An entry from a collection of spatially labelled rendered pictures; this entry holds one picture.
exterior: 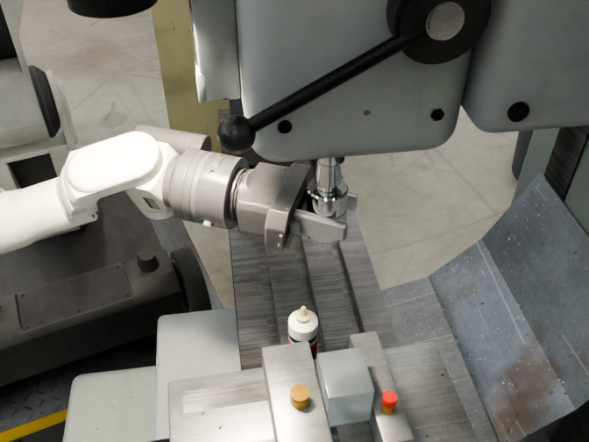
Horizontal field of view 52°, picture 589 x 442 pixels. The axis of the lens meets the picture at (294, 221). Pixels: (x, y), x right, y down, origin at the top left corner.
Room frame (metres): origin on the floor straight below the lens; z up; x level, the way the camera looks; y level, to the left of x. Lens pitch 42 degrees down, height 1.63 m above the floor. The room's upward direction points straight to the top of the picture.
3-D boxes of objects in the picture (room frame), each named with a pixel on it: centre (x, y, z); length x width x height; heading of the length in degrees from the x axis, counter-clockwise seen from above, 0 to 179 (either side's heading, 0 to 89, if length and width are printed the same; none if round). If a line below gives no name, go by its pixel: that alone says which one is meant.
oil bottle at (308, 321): (0.51, -0.01, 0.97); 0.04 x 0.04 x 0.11
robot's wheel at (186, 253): (1.03, 0.26, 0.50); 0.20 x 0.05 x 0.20; 25
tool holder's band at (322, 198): (0.53, -0.04, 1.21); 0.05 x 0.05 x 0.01
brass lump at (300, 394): (0.38, -0.01, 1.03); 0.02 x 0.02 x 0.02
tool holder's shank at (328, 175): (0.53, -0.04, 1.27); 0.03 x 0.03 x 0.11
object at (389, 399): (0.37, -0.10, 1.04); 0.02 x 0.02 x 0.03
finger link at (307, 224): (0.50, -0.03, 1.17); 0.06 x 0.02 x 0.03; 73
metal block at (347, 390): (0.39, -0.06, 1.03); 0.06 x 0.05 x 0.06; 10
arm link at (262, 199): (0.56, 0.05, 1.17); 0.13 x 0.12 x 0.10; 163
